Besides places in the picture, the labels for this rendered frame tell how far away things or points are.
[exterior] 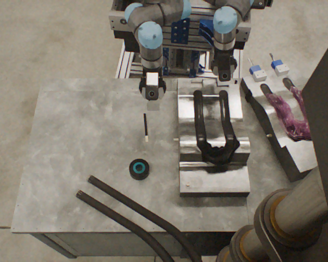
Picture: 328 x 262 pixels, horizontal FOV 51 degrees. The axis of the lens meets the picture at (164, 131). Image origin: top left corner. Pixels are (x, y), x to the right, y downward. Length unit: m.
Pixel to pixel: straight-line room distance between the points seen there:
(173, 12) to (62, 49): 1.80
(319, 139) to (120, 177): 1.13
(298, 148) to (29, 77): 2.05
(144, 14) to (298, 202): 0.86
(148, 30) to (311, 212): 0.79
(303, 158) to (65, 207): 0.91
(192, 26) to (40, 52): 1.52
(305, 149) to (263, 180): 0.20
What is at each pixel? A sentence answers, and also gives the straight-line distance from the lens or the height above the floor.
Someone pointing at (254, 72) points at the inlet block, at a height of 0.88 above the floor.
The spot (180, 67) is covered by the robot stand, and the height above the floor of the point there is 0.36.
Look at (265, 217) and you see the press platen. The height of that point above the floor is 1.54.
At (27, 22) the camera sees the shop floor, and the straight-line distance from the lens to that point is 3.22.
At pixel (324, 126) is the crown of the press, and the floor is 1.84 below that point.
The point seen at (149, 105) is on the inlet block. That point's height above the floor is 0.93.
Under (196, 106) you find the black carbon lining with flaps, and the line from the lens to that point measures 1.44.
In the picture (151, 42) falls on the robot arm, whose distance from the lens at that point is 1.10.
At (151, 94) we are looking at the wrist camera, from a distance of 1.21.
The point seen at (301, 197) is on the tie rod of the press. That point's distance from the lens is 0.48.
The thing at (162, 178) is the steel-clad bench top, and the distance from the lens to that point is 1.38.
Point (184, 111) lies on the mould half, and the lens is 1.42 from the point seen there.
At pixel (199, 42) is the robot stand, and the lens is 1.85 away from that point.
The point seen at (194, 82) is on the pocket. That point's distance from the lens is 1.53.
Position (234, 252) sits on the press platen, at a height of 1.29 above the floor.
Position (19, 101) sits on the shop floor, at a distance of 2.72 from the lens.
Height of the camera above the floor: 2.09
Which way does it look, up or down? 61 degrees down
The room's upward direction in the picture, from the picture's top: straight up
